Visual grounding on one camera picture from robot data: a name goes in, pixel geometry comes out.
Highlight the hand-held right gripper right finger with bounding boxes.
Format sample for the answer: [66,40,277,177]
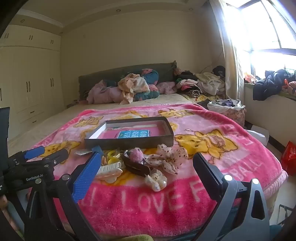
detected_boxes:
[193,152,271,241]

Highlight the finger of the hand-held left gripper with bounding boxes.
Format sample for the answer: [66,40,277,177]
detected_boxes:
[9,146,46,163]
[36,148,69,168]

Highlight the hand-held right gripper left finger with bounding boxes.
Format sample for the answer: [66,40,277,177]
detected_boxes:
[24,146,104,241]

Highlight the plain white hair claw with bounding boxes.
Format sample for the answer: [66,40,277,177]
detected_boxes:
[96,161,123,183]

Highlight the yellow rings packet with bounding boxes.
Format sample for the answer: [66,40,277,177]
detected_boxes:
[102,149,122,166]

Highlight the pearl white hair claw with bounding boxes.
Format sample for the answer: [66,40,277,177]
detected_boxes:
[144,169,167,192]

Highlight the brown hair clip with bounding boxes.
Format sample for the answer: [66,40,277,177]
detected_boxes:
[122,151,152,178]

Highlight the pink fuzzy pompom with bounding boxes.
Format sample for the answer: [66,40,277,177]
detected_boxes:
[128,149,145,163]

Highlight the brown shallow box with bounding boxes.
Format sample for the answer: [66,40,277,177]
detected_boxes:
[84,116,174,151]

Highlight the pink printed blanket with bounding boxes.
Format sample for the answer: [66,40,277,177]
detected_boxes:
[30,103,288,239]

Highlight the teal card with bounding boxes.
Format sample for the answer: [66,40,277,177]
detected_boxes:
[117,129,151,139]

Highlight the floral laundry basket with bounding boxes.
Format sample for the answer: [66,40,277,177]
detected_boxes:
[207,98,246,127]

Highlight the white box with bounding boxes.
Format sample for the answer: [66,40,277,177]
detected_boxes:
[246,125,270,146]

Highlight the pink floral quilt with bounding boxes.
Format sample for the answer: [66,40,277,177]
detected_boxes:
[87,80,122,105]

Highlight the cream wardrobe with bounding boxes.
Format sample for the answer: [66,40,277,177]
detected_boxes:
[0,24,66,142]

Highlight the red bag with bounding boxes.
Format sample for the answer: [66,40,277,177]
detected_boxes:
[280,141,296,176]

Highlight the pile of clothes on bed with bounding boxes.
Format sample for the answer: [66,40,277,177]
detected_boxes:
[78,61,177,100]

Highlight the pink pillow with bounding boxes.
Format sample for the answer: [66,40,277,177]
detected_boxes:
[156,82,179,94]

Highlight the cream orange patterned cloth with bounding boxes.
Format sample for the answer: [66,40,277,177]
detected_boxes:
[118,74,151,105]

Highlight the dark jacket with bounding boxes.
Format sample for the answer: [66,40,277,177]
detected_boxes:
[253,69,290,101]

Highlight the cream curtain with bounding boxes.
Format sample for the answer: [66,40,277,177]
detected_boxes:
[209,0,245,102]

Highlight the window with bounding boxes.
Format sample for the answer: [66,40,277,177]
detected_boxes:
[225,0,296,79]

